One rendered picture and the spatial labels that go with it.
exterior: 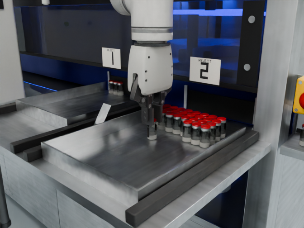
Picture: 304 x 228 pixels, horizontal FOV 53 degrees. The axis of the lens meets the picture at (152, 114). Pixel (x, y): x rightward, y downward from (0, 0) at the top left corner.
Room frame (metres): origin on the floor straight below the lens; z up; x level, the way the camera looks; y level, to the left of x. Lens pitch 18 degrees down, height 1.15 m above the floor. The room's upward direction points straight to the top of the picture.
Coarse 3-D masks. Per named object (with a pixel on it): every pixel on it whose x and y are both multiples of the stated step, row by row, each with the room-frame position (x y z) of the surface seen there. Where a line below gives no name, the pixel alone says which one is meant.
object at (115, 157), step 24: (120, 120) 0.69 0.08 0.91; (48, 144) 0.55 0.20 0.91; (72, 144) 0.59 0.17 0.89; (96, 144) 0.61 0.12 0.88; (120, 144) 0.61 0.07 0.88; (144, 144) 0.61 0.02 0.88; (168, 144) 0.61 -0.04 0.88; (192, 144) 0.61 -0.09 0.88; (216, 144) 0.53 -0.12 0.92; (72, 168) 0.47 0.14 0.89; (96, 168) 0.50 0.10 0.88; (120, 168) 0.50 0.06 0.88; (144, 168) 0.50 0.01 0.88; (168, 168) 0.50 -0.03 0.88; (120, 192) 0.39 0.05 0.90; (144, 192) 0.38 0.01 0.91
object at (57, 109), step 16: (32, 96) 0.89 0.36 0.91; (48, 96) 0.93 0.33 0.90; (64, 96) 0.97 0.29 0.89; (80, 96) 1.01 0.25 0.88; (96, 96) 1.01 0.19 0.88; (112, 96) 1.01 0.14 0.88; (128, 96) 1.01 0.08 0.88; (144, 96) 0.89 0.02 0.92; (32, 112) 0.79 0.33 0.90; (48, 112) 0.73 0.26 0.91; (64, 112) 0.83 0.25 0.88; (80, 112) 0.83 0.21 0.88; (96, 112) 0.75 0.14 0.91
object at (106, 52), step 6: (102, 48) 0.99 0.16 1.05; (108, 48) 0.97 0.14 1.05; (102, 54) 0.99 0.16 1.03; (108, 54) 0.97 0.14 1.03; (114, 54) 0.95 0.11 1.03; (108, 60) 0.97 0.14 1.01; (114, 60) 0.95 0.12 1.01; (120, 60) 0.93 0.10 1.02; (108, 66) 0.97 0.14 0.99; (114, 66) 0.95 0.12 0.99; (120, 66) 0.93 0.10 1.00
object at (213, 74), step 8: (192, 64) 0.76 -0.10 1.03; (200, 64) 0.74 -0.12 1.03; (216, 64) 0.72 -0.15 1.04; (192, 72) 0.76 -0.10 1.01; (208, 72) 0.73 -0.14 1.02; (216, 72) 0.71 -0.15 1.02; (192, 80) 0.76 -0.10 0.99; (200, 80) 0.74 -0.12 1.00; (208, 80) 0.73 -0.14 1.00; (216, 80) 0.71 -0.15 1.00
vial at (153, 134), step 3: (147, 126) 0.64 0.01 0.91; (150, 126) 0.63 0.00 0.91; (153, 126) 0.63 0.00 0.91; (156, 126) 0.64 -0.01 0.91; (150, 129) 0.63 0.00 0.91; (153, 129) 0.63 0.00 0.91; (156, 129) 0.64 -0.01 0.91; (150, 132) 0.63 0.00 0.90; (153, 132) 0.63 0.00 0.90; (156, 132) 0.64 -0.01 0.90; (150, 135) 0.63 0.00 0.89; (153, 135) 0.63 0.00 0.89; (156, 135) 0.64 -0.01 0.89; (147, 138) 0.64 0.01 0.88; (150, 138) 0.63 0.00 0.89; (153, 138) 0.63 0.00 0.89
